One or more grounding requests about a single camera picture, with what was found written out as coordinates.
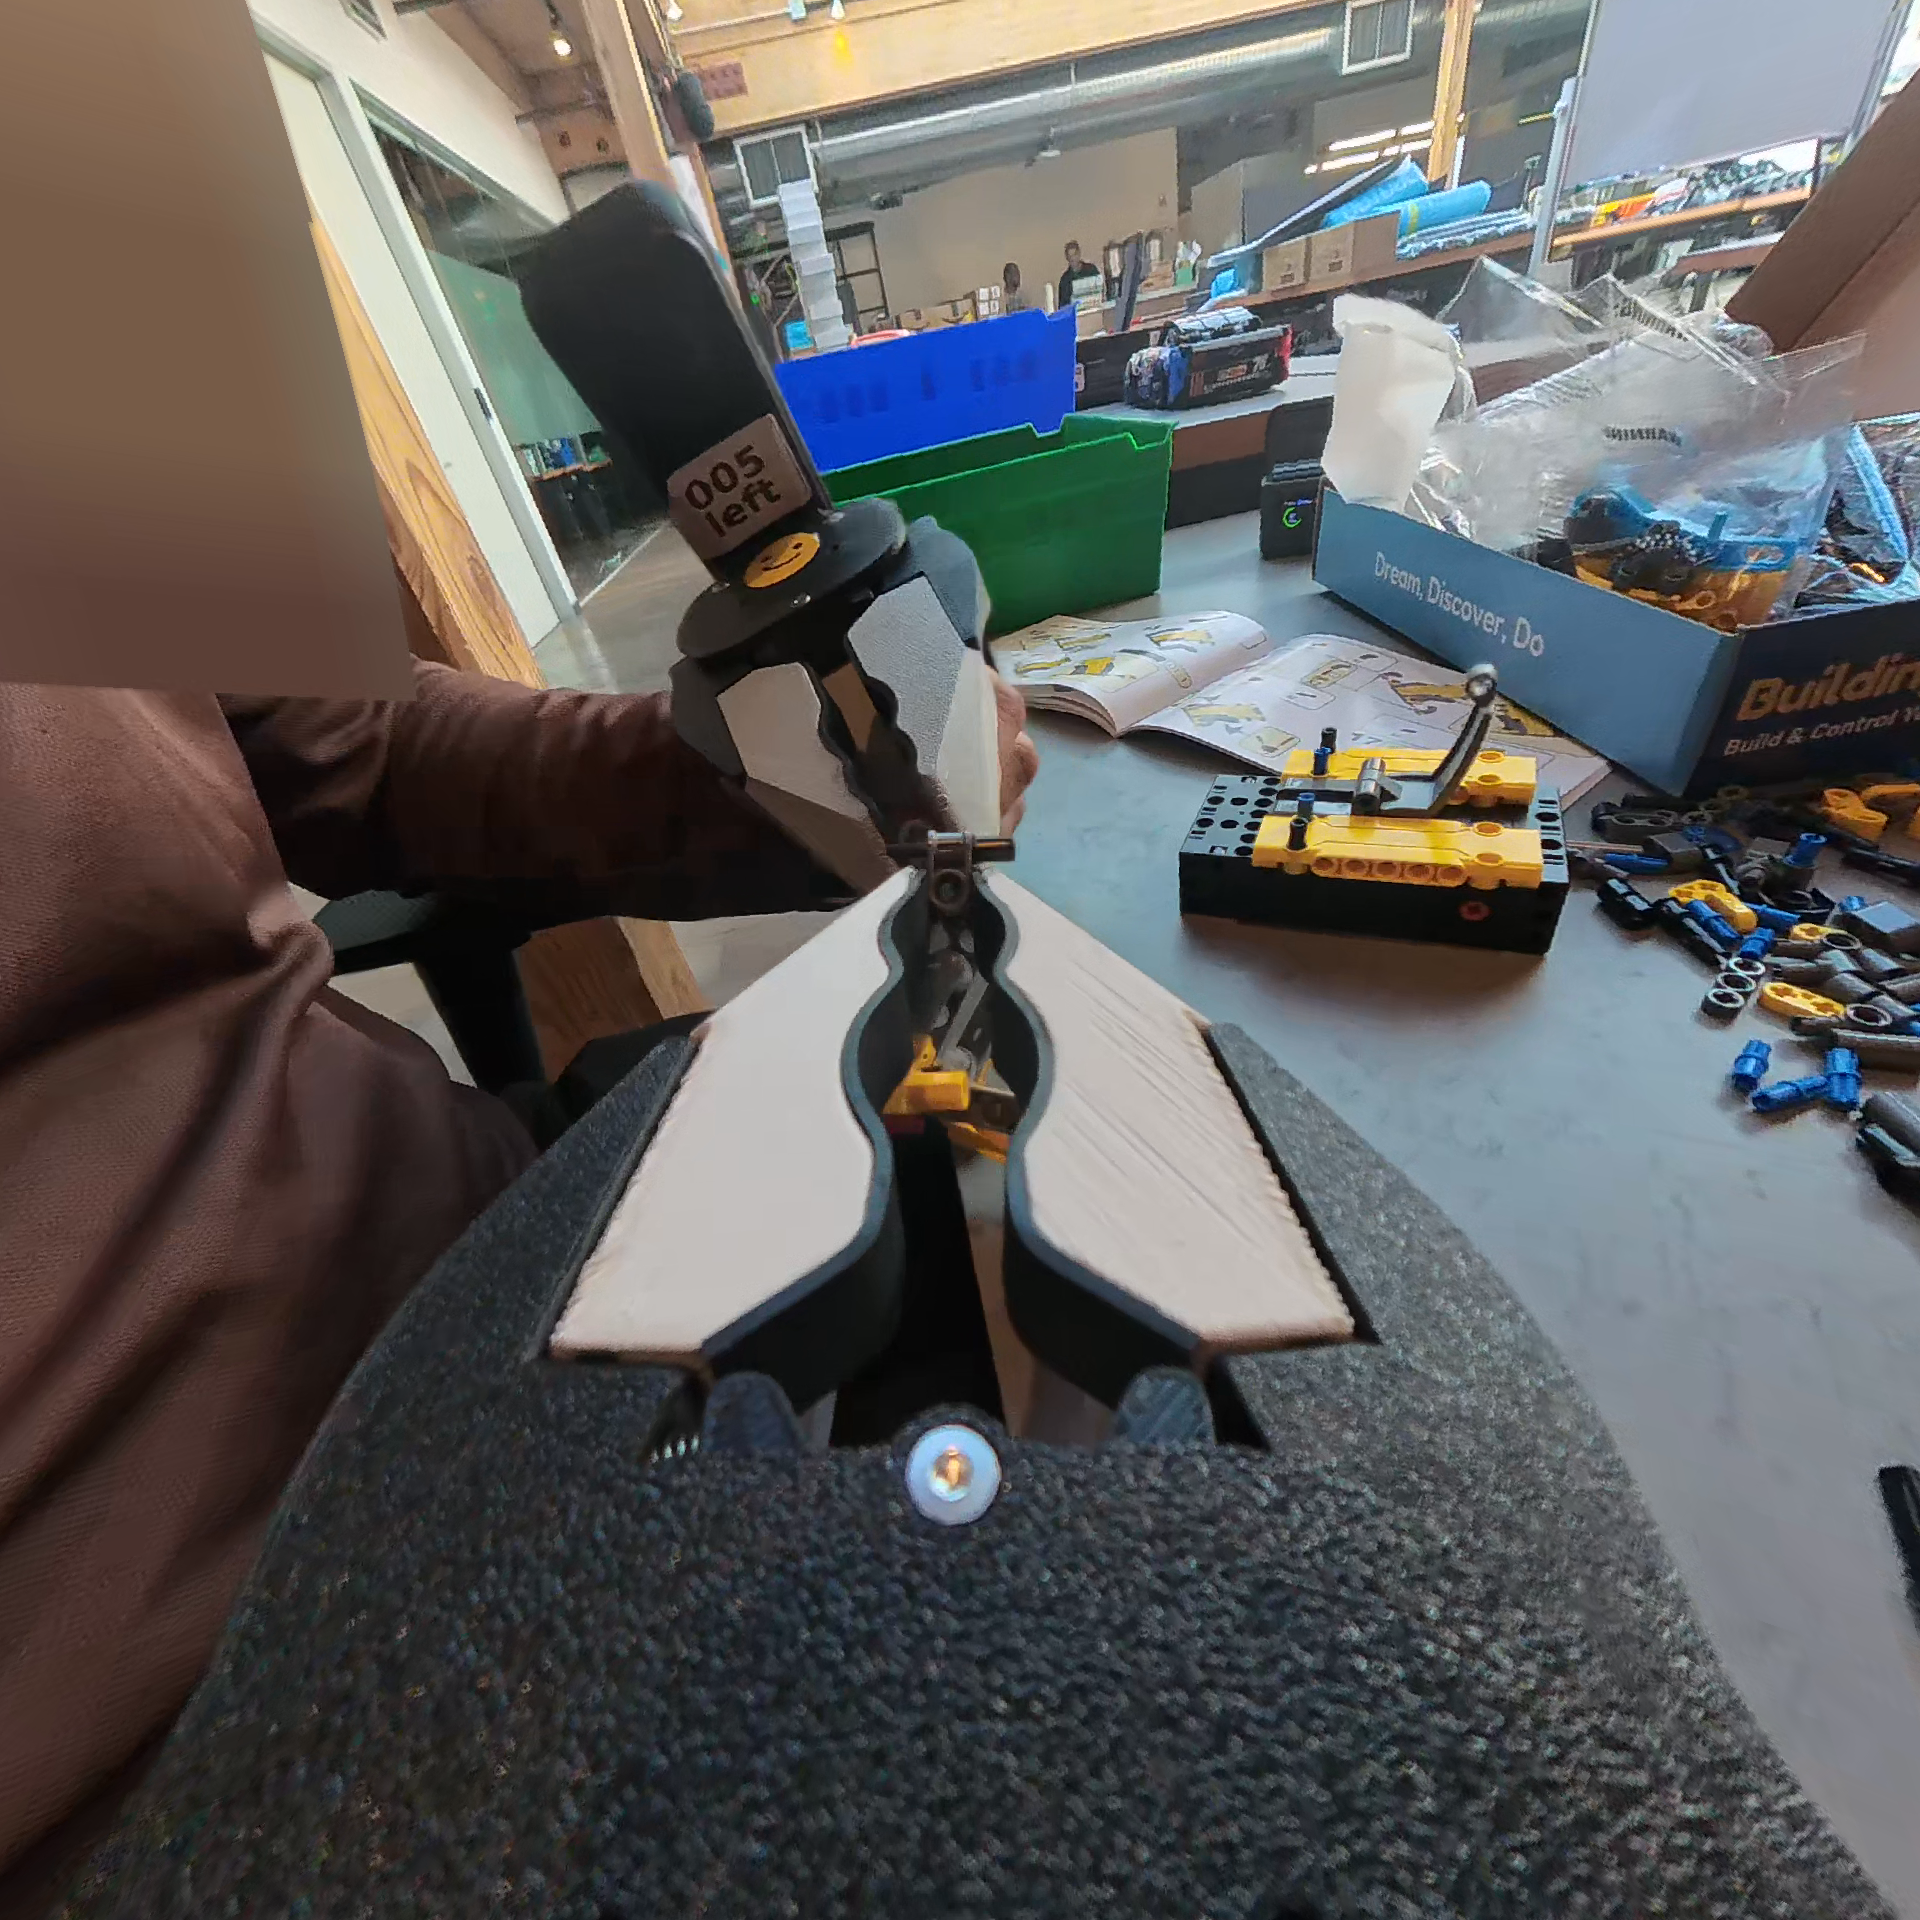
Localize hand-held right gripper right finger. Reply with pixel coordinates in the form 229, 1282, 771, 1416
975, 870, 1361, 1412

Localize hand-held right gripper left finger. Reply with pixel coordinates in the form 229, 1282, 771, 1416
549, 870, 921, 1412

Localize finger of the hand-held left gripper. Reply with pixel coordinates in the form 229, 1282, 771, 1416
843, 518, 1037, 845
718, 656, 921, 901

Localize yellow grey toy vehicle assembly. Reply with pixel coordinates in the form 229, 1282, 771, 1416
877, 827, 1037, 1164

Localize person's left forearm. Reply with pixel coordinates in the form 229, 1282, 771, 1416
219, 661, 851, 919

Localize person's left hand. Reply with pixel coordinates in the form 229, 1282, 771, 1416
994, 666, 1046, 837

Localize green plastic bin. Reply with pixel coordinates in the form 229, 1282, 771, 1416
826, 411, 1176, 638

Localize blue plastic bin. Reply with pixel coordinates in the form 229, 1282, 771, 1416
771, 308, 1079, 473

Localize open instruction booklet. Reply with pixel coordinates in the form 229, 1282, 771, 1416
990, 613, 1616, 804

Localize wooden panel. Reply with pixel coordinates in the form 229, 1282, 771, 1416
307, 225, 706, 1052

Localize black battery box yellow beams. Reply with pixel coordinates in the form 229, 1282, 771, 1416
1177, 666, 1571, 956

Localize black office chair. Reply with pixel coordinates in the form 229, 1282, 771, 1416
317, 892, 549, 1111

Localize black tool bag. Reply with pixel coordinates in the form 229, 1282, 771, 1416
1123, 308, 1296, 409

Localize person's brown shirt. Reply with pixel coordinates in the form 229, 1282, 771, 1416
0, 682, 544, 1861

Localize blue cardboard kit box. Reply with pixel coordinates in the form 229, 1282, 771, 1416
1313, 90, 1920, 798

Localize pile of small building pieces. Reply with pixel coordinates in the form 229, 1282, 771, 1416
1591, 780, 1920, 1203

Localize clear bag of blue parts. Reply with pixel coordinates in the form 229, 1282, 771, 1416
1328, 254, 1877, 622

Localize white screen panel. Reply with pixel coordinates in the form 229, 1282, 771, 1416
1560, 0, 1907, 153

